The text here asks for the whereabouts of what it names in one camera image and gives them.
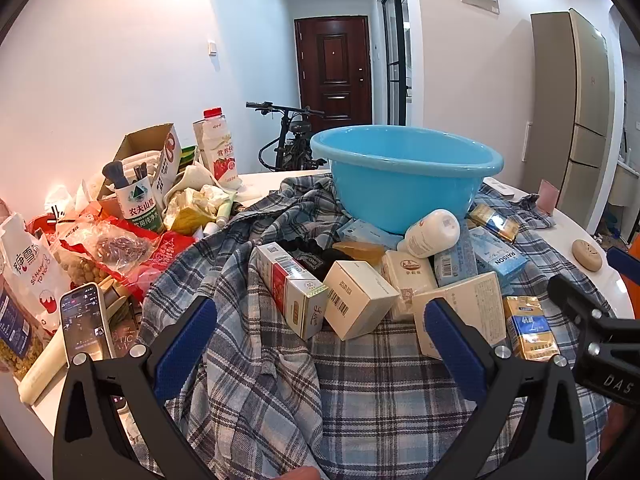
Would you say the blue plastic basin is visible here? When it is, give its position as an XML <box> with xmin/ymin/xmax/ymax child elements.
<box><xmin>310</xmin><ymin>125</ymin><xmax>505</xmax><ymax>236</ymax></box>

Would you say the green-label cut water bottle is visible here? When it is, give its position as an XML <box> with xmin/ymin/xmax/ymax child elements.
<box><xmin>114</xmin><ymin>176</ymin><xmax>165</xmax><ymax>233</ymax></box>

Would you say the white smartphone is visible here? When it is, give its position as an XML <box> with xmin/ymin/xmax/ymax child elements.
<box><xmin>60</xmin><ymin>282</ymin><xmax>115</xmax><ymax>362</ymax></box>

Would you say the small white box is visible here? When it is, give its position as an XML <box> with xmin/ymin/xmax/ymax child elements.
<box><xmin>481</xmin><ymin>176</ymin><xmax>516</xmax><ymax>199</ymax></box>

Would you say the grey makeup brush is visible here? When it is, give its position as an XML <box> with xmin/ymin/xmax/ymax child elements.
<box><xmin>101</xmin><ymin>160</ymin><xmax>131</xmax><ymax>191</ymax></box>

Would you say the long white case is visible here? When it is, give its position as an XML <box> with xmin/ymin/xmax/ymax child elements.
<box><xmin>19</xmin><ymin>330</ymin><xmax>108</xmax><ymax>406</ymax></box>

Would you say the red-capped milk bottle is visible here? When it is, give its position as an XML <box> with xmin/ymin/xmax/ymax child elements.
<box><xmin>193</xmin><ymin>107</ymin><xmax>241</xmax><ymax>188</ymax></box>

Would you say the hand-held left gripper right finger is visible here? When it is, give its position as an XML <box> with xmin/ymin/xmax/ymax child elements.
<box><xmin>424</xmin><ymin>297</ymin><xmax>588</xmax><ymax>480</ymax></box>

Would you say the amber plastic soap box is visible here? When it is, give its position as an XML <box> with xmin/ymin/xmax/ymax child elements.
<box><xmin>332</xmin><ymin>241</ymin><xmax>387</xmax><ymax>267</ymax></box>

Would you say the white and red snack bag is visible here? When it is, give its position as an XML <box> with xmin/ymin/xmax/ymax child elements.
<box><xmin>0</xmin><ymin>212</ymin><xmax>73</xmax><ymax>336</ymax></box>

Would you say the white round lotion bottle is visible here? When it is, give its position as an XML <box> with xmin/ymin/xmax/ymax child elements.
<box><xmin>397</xmin><ymin>208</ymin><xmax>461</xmax><ymax>259</ymax></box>

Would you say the red and white box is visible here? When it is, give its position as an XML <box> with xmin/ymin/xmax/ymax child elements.
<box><xmin>248</xmin><ymin>242</ymin><xmax>329</xmax><ymax>341</ymax></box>

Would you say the white barcode box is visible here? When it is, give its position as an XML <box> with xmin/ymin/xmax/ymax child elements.
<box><xmin>322</xmin><ymin>260</ymin><xmax>399</xmax><ymax>342</ymax></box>

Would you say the dark blue snack bag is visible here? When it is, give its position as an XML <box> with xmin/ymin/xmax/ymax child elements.
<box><xmin>0</xmin><ymin>280</ymin><xmax>48</xmax><ymax>383</ymax></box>

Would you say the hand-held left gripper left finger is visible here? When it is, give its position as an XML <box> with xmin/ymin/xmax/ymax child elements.
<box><xmin>52</xmin><ymin>296</ymin><xmax>219</xmax><ymax>480</ymax></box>

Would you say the black-framed glass door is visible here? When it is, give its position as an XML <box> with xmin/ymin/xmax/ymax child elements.
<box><xmin>380</xmin><ymin>0</ymin><xmax>413</xmax><ymax>126</ymax></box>

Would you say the pale blue wipes pack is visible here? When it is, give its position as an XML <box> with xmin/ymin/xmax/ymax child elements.
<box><xmin>336</xmin><ymin>219</ymin><xmax>405</xmax><ymax>250</ymax></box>

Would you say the beige box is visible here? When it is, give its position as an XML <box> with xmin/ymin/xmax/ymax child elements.
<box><xmin>411</xmin><ymin>271</ymin><xmax>508</xmax><ymax>361</ymax></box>

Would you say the pale green tube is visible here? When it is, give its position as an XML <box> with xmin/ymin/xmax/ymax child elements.
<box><xmin>215</xmin><ymin>197</ymin><xmax>240</xmax><ymax>227</ymax></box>

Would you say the dark brown door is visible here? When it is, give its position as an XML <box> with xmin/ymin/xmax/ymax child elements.
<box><xmin>293</xmin><ymin>16</ymin><xmax>373</xmax><ymax>126</ymax></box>

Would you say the gold and blue packet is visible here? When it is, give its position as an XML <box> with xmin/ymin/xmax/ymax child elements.
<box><xmin>502</xmin><ymin>295</ymin><xmax>562</xmax><ymax>362</ymax></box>

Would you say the blue plaid shirt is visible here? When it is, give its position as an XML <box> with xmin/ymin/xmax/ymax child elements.
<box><xmin>135</xmin><ymin>172</ymin><xmax>608</xmax><ymax>480</ymax></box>

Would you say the white plastic bag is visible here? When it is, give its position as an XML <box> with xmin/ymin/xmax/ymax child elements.
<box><xmin>44</xmin><ymin>175</ymin><xmax>103</xmax><ymax>221</ymax></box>

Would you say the beige oval soap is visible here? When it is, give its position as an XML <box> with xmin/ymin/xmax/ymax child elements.
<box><xmin>571</xmin><ymin>239</ymin><xmax>606</xmax><ymax>272</ymax></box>

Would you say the light blue baby wipes pack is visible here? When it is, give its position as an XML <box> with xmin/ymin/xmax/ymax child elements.
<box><xmin>434</xmin><ymin>237</ymin><xmax>480</xmax><ymax>289</ymax></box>

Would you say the yellow tissue pack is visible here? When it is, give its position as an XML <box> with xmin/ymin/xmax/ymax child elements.
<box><xmin>162</xmin><ymin>185</ymin><xmax>238</xmax><ymax>237</ymax></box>

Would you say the red bag of nuts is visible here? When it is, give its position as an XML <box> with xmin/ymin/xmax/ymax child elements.
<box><xmin>27</xmin><ymin>200</ymin><xmax>198</xmax><ymax>306</ymax></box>

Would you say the black fluffy headband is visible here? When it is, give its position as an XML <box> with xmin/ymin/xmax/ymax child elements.
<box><xmin>277</xmin><ymin>240</ymin><xmax>342</xmax><ymax>283</ymax></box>

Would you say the black bicycle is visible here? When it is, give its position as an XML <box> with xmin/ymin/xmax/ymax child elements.
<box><xmin>245</xmin><ymin>101</ymin><xmax>328</xmax><ymax>173</ymax></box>

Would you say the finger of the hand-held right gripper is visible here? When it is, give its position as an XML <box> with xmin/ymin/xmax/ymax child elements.
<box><xmin>547</xmin><ymin>274</ymin><xmax>621</xmax><ymax>331</ymax></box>
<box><xmin>606</xmin><ymin>246</ymin><xmax>640</xmax><ymax>318</ymax></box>

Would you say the open cardboard box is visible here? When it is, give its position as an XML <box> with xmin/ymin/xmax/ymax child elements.
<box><xmin>96</xmin><ymin>122</ymin><xmax>183</xmax><ymax>218</ymax></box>

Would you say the light blue carton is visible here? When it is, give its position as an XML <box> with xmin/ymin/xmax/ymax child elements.
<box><xmin>467</xmin><ymin>226</ymin><xmax>531</xmax><ymax>286</ymax></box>

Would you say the beige refrigerator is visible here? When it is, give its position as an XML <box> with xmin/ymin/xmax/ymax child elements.
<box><xmin>530</xmin><ymin>8</ymin><xmax>626</xmax><ymax>233</ymax></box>

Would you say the gold foil packet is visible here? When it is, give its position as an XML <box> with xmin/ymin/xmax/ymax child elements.
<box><xmin>467</xmin><ymin>203</ymin><xmax>522</xmax><ymax>243</ymax></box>

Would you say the white soap bar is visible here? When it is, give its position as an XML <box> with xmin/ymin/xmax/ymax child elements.
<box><xmin>381</xmin><ymin>250</ymin><xmax>440</xmax><ymax>322</ymax></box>

